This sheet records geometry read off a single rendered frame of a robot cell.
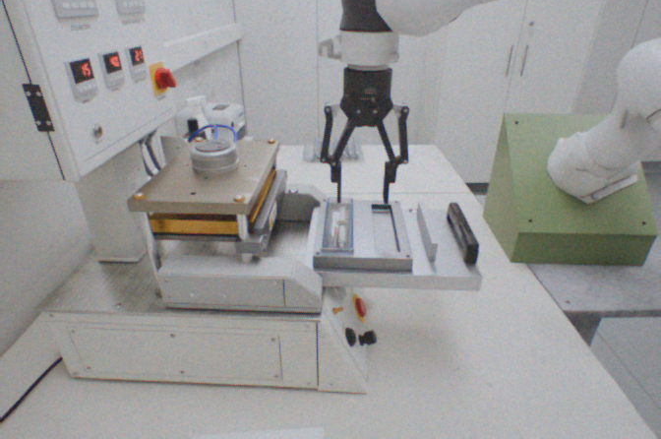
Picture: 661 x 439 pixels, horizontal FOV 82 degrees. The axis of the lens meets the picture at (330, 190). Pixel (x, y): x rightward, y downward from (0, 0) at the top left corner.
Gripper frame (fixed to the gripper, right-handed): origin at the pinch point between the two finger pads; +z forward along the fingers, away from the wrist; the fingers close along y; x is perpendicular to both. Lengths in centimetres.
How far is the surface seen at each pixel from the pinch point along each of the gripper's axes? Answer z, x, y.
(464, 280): 11.1, -11.5, 16.5
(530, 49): 1, 209, 121
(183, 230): 3.7, -9.6, -29.1
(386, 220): 9.6, 4.0, 5.2
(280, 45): 4, 244, -49
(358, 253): 8.0, -9.0, -0.8
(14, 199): 8, 8, -72
